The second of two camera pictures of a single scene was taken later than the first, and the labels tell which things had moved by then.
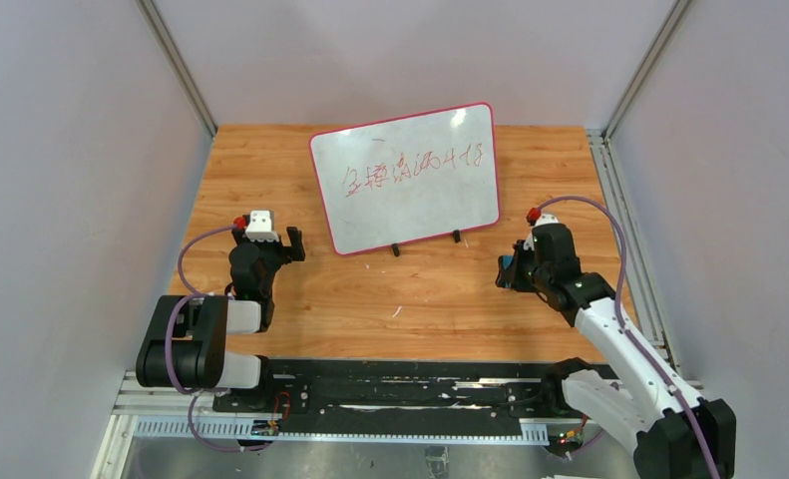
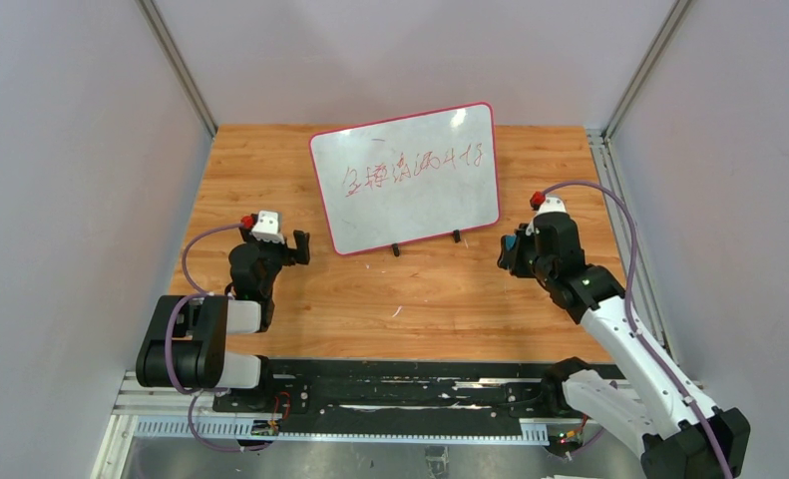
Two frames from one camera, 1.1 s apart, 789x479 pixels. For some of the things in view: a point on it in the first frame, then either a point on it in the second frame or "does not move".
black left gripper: x=273 y=246 does not move
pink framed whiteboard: x=409 y=179 does not move
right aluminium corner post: x=645 y=65 does not move
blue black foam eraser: x=507 y=270 -> x=510 y=240
